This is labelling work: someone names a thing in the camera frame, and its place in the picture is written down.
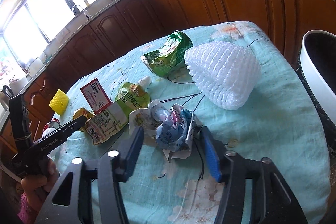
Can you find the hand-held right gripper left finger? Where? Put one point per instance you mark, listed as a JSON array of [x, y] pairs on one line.
[[131, 155]]

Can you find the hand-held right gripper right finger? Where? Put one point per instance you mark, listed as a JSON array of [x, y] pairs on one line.
[[211, 158]]

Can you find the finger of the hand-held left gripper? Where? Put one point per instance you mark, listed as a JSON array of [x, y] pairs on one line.
[[73, 125]]

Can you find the blue and white wrapper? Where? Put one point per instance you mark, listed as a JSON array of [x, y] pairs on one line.
[[176, 132]]

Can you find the white trash bin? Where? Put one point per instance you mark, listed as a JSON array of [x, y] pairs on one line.
[[320, 74]]

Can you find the person's left hand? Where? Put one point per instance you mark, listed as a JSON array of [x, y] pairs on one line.
[[39, 187]]

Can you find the crumpled yellow wrapper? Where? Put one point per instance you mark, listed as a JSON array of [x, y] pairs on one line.
[[81, 114]]

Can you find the crushed red can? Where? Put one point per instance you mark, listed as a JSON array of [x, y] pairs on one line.
[[53, 124]]

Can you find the yellow foam fruit net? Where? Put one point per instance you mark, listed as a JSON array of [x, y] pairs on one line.
[[59, 104]]

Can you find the small white foam fruit net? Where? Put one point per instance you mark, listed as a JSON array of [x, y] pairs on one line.
[[48, 131]]

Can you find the light blue floral tablecloth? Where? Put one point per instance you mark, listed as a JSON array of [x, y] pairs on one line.
[[236, 140]]

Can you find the white and red milk carton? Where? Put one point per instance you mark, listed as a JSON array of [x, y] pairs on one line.
[[95, 94]]

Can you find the crumpled white paper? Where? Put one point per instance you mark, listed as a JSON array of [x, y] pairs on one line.
[[141, 117]]

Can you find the green and yellow drink pouch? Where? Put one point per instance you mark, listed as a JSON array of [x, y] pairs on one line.
[[123, 106]]

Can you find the steel kettle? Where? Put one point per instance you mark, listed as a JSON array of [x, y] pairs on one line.
[[5, 98]]

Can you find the large white foam fruit net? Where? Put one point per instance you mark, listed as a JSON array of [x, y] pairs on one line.
[[223, 77]]

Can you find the crushed green can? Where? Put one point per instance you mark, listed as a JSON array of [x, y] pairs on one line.
[[170, 56]]

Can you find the kitchen faucet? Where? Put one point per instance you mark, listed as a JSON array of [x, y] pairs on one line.
[[78, 10]]

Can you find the white kitchen countertop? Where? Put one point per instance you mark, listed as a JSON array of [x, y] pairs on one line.
[[92, 11]]

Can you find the kitchen window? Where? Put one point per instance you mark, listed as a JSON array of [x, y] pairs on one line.
[[52, 3]]

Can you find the white squeeze bottle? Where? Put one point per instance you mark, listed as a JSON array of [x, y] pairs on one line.
[[84, 0]]

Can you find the wooden lower cabinets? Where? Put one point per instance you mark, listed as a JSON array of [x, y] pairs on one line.
[[210, 3]]

